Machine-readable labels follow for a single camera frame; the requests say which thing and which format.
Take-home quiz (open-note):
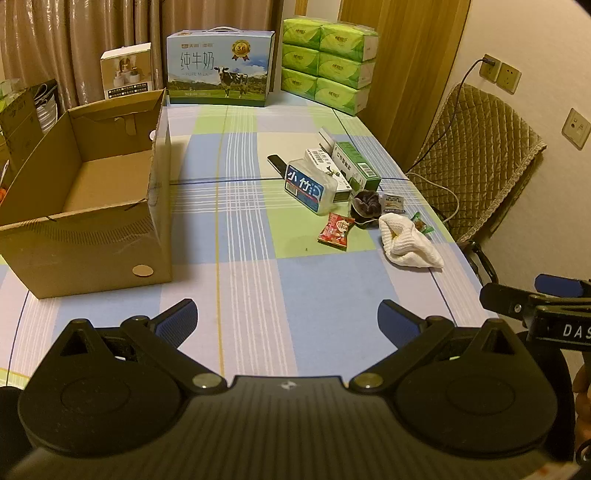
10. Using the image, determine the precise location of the white plug adapter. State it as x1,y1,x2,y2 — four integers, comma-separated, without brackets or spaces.
318,128,340,155

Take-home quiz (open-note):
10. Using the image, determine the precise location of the green wrapped candy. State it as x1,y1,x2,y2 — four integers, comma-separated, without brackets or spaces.
410,211,435,234

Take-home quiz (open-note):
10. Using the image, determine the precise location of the clear box with blue label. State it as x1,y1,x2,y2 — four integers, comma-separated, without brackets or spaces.
284,159,340,214

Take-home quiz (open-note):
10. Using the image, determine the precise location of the green medicine box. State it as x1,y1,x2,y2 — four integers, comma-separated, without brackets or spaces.
332,141,382,192

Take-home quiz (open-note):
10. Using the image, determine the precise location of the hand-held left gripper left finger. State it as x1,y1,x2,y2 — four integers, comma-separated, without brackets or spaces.
55,298,227,394

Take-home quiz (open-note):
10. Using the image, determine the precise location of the dark crumpled wrapper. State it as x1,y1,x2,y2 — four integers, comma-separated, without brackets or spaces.
349,189,384,228

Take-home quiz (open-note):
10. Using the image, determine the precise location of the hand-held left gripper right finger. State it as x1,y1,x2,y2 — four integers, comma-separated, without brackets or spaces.
348,299,528,394

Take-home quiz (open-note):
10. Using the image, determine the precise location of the small white product box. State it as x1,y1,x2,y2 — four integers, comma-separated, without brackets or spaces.
100,43,154,101

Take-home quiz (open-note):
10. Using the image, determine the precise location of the person's right hand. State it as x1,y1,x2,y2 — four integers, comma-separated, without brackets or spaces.
573,362,591,446

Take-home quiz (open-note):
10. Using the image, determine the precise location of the dark printed box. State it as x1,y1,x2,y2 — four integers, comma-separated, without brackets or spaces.
0,78,61,158

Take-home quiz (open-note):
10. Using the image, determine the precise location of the black charger cable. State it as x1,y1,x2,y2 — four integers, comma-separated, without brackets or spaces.
410,58,485,172

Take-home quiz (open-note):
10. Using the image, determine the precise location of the beige wall socket plate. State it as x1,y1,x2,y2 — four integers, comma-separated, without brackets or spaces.
562,108,591,149

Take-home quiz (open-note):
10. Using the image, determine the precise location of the white ointment box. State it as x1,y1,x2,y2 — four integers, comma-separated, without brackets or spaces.
303,148,354,200

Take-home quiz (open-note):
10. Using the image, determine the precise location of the chair with quilted cover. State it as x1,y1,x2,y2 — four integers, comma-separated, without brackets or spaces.
406,83,548,287

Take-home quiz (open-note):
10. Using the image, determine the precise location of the blue milk carton box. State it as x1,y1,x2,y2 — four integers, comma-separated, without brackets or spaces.
166,28,276,108

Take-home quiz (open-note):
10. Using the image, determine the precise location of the white knit cloth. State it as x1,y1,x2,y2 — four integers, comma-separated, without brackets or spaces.
379,212,445,269

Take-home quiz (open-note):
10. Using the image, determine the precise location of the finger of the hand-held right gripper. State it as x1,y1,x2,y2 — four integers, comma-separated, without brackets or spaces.
479,283,539,320
534,274,586,300

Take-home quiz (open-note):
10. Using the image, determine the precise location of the cardboard box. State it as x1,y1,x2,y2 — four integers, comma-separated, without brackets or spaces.
0,89,174,300

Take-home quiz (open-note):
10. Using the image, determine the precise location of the wooden door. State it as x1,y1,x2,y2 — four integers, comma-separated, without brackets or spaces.
339,0,472,171

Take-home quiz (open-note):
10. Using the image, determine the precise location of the plaid tablecloth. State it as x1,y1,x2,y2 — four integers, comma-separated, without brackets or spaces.
0,102,504,388

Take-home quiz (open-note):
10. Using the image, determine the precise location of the beige curtain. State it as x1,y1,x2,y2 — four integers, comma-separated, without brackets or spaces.
0,0,284,112

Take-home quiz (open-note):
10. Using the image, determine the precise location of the white cable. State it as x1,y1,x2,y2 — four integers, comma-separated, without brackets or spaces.
409,172,461,223

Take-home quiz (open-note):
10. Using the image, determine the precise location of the black lighter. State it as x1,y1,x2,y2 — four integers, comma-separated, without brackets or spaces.
267,154,290,179

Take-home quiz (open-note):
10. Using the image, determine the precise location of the red candy packet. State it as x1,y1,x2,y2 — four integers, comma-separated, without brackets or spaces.
317,213,355,250

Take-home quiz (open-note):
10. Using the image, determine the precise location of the stack of green tissue packs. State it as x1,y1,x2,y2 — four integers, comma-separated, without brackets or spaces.
280,17,380,116

